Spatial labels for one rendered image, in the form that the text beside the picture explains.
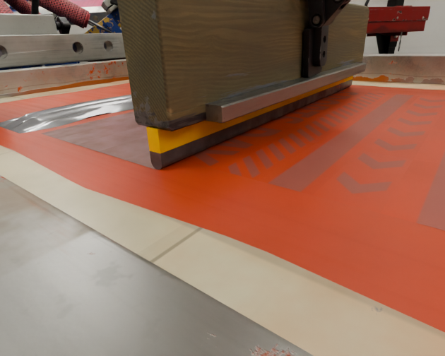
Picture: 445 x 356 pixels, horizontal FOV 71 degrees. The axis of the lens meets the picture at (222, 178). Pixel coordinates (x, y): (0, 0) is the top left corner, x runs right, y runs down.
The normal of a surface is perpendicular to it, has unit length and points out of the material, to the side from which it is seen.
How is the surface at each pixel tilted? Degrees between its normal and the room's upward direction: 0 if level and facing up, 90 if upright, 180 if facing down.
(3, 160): 0
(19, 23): 90
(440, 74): 90
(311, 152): 0
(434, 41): 90
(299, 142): 0
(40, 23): 90
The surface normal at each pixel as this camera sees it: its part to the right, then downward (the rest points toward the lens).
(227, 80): 0.80, 0.22
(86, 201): -0.04, -0.91
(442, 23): -0.62, 0.34
